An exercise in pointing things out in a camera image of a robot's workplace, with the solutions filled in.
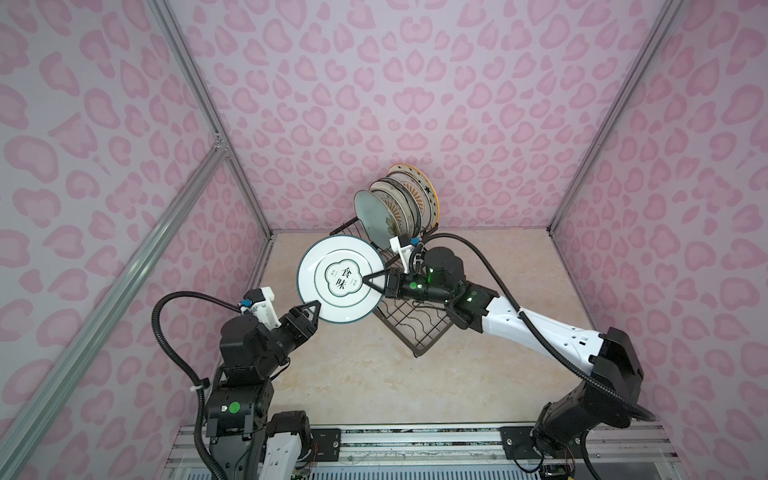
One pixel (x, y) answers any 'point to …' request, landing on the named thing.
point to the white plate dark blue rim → (415, 198)
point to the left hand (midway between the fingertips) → (314, 304)
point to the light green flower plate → (378, 220)
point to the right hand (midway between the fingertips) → (366, 279)
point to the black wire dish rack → (415, 323)
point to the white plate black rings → (332, 271)
